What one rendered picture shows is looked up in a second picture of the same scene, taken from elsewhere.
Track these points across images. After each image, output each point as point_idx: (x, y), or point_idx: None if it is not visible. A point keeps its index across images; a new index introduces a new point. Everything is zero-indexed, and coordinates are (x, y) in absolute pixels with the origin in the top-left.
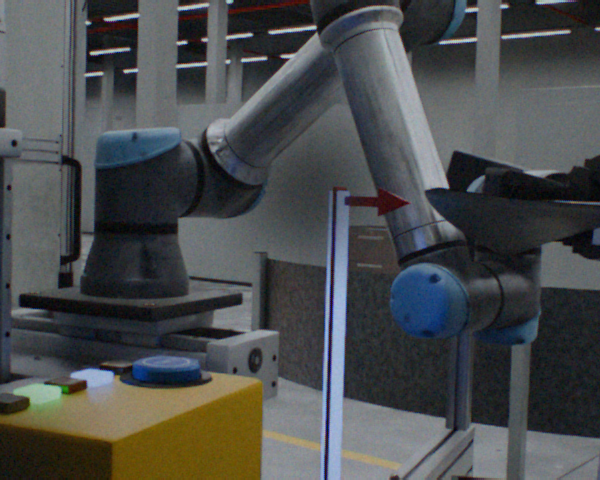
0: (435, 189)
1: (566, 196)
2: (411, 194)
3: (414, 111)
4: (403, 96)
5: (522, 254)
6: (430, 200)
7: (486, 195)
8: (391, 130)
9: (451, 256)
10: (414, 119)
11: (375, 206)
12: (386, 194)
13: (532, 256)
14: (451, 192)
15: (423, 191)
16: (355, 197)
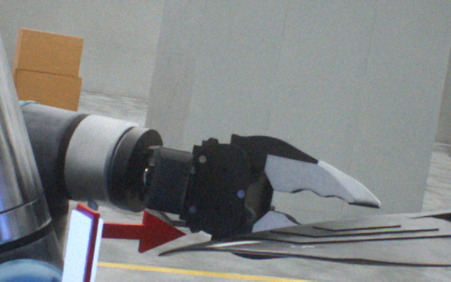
0: (353, 260)
1: (201, 175)
2: (6, 160)
3: None
4: None
5: (61, 215)
6: (292, 257)
7: (395, 264)
8: None
9: (51, 245)
10: (1, 46)
11: (139, 239)
12: (156, 222)
13: (66, 216)
14: (366, 262)
15: (19, 155)
16: (113, 225)
